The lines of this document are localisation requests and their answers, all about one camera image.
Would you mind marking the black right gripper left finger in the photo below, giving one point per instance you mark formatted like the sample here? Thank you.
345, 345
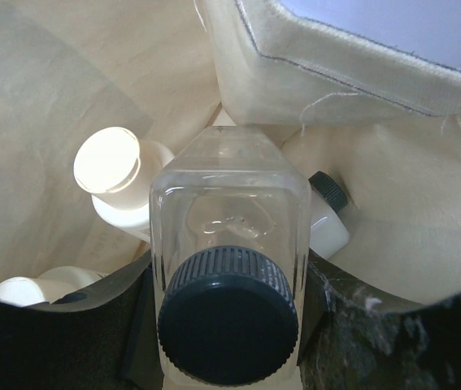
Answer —
100, 337

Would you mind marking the cream cylindrical bottle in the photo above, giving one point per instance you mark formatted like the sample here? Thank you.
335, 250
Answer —
116, 168
48, 287

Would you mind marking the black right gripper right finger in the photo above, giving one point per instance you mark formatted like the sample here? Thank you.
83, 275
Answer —
356, 336

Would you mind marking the beige canvas tote bag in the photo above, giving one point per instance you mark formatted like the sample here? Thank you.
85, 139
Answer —
384, 122

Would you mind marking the clear square bottle black cap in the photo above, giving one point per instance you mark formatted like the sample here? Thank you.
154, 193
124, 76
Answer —
230, 229

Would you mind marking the white rectangular bottle black cap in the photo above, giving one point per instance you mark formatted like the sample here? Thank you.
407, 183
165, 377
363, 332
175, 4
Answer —
328, 232

